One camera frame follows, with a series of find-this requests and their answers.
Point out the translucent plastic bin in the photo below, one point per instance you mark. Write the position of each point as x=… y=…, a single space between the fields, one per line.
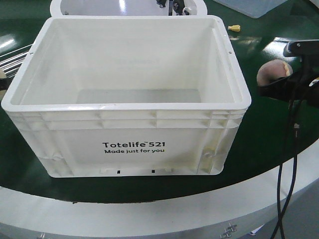
x=251 y=8

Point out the white plastic Totelife crate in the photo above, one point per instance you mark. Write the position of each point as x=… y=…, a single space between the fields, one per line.
x=129 y=96

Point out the metal rod rack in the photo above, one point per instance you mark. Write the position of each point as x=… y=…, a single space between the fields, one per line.
x=11 y=61

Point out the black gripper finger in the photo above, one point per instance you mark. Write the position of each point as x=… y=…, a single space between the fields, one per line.
x=4 y=83

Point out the black mechanism in hub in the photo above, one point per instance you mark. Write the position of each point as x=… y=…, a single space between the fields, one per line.
x=176 y=7

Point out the pink peach-shaped toy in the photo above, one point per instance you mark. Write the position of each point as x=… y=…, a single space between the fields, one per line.
x=273 y=70

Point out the small yellow toy piece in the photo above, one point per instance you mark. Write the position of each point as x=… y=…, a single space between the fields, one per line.
x=234 y=28

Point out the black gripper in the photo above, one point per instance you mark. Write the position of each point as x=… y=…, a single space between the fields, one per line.
x=290 y=88

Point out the white conveyor table frame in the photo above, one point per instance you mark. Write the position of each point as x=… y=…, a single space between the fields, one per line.
x=229 y=212

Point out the cream round bun toy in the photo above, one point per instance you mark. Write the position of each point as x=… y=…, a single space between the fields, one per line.
x=2 y=75

